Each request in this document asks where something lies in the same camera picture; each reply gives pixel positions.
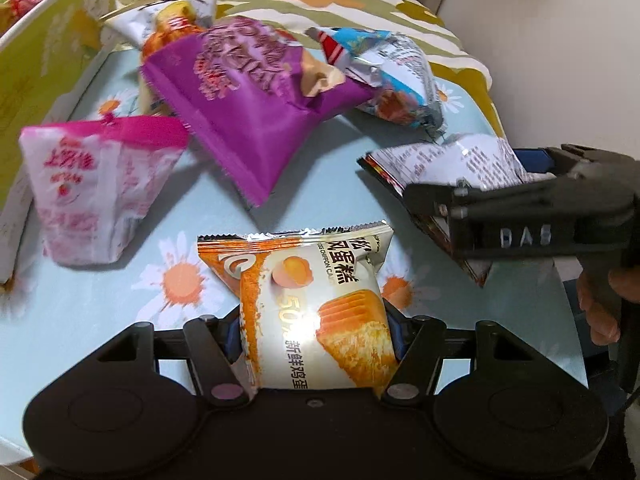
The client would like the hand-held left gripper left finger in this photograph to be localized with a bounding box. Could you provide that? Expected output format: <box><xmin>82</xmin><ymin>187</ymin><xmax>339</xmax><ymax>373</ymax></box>
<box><xmin>92</xmin><ymin>310</ymin><xmax>251</xmax><ymax>408</ymax></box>

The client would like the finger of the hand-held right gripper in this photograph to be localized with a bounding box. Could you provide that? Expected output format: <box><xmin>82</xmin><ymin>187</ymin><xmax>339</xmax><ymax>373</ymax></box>
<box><xmin>404</xmin><ymin>180</ymin><xmax>581</xmax><ymax>223</ymax></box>
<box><xmin>515</xmin><ymin>144</ymin><xmax>628</xmax><ymax>181</ymax></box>

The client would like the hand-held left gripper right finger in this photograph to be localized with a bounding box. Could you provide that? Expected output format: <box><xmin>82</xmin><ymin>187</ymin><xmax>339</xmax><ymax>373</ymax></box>
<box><xmin>380</xmin><ymin>307</ymin><xmax>533</xmax><ymax>406</ymax></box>

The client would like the red snack packet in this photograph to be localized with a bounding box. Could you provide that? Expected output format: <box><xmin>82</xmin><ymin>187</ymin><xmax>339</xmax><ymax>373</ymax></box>
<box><xmin>357</xmin><ymin>132</ymin><xmax>533</xmax><ymax>288</ymax></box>

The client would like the orange white cake packet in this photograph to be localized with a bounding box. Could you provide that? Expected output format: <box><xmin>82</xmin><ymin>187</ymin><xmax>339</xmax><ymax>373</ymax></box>
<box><xmin>196</xmin><ymin>220</ymin><xmax>401</xmax><ymax>392</ymax></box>

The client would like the yellow cardboard box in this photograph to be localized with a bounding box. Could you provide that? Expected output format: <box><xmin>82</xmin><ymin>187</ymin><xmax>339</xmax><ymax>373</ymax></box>
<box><xmin>0</xmin><ymin>0</ymin><xmax>117</xmax><ymax>286</ymax></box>

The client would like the person's right hand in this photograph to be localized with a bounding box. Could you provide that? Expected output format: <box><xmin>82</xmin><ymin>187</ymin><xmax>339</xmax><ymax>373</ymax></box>
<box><xmin>575</xmin><ymin>265</ymin><xmax>640</xmax><ymax>347</ymax></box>

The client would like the light blue daisy tablecloth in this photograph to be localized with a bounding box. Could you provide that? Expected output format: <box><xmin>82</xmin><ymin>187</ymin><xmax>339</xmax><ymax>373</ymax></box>
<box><xmin>0</xmin><ymin>45</ymin><xmax>588</xmax><ymax>461</ymax></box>

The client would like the blue white snack packet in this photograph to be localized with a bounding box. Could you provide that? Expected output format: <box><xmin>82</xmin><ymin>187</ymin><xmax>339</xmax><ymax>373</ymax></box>
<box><xmin>305</xmin><ymin>27</ymin><xmax>446</xmax><ymax>136</ymax></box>

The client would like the white pink snack packet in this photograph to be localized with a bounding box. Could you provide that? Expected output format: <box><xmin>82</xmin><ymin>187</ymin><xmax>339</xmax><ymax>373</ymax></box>
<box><xmin>19</xmin><ymin>115</ymin><xmax>190</xmax><ymax>267</ymax></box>

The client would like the purple snack packet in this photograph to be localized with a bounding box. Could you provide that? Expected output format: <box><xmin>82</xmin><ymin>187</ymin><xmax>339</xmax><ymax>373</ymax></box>
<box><xmin>141</xmin><ymin>16</ymin><xmax>376</xmax><ymax>208</ymax></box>

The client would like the floral striped blanket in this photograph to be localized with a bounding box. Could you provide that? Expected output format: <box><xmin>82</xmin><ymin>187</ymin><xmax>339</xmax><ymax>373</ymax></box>
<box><xmin>112</xmin><ymin>0</ymin><xmax>506</xmax><ymax>136</ymax></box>

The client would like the white yellow snack packet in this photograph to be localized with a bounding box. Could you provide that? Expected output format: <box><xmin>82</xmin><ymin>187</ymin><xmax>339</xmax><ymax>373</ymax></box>
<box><xmin>102</xmin><ymin>0</ymin><xmax>221</xmax><ymax>61</ymax></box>

